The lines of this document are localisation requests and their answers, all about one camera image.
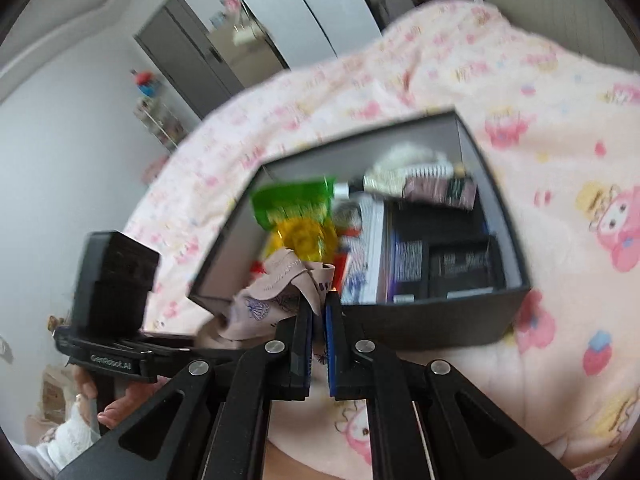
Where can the pink printed blanket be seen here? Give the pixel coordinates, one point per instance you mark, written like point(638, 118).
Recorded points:
point(550, 110)

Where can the grey sofa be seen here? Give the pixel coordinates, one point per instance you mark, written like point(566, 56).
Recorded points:
point(575, 5)

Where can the person's left forearm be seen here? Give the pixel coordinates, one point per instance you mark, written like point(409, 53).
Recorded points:
point(70, 435)

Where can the beige printed cloth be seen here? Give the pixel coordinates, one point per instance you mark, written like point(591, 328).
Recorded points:
point(260, 305)

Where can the grey door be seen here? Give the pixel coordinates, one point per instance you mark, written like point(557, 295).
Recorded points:
point(190, 55)

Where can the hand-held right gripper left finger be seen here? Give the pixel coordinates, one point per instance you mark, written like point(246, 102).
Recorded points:
point(305, 345)

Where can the black cardboard box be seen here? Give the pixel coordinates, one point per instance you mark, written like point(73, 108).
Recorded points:
point(440, 320)

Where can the small black box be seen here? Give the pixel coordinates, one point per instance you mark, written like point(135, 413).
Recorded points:
point(465, 270)

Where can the pink black printed packet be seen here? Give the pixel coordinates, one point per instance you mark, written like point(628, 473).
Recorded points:
point(435, 192)

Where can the white cabinet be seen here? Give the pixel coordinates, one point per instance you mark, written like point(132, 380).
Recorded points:
point(310, 5)

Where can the person's left hand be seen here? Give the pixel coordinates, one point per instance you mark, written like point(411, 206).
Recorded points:
point(125, 407)

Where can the green yellow snack packet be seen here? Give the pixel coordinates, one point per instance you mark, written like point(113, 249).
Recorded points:
point(295, 210)

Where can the red blue toy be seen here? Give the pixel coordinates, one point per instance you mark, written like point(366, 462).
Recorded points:
point(146, 82)

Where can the white smartwatch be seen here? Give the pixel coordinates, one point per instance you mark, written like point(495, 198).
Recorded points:
point(385, 182)

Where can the cartoon bead sheet packet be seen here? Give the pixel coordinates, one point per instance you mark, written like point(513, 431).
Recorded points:
point(371, 240)

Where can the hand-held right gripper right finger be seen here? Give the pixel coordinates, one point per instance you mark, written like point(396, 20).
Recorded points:
point(332, 355)

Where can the white fluffy ball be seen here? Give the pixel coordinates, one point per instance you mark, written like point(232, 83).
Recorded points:
point(405, 152)

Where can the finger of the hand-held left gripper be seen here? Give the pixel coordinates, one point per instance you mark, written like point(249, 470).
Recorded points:
point(170, 342)

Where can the black product box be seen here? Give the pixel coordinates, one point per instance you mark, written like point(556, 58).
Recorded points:
point(405, 255)

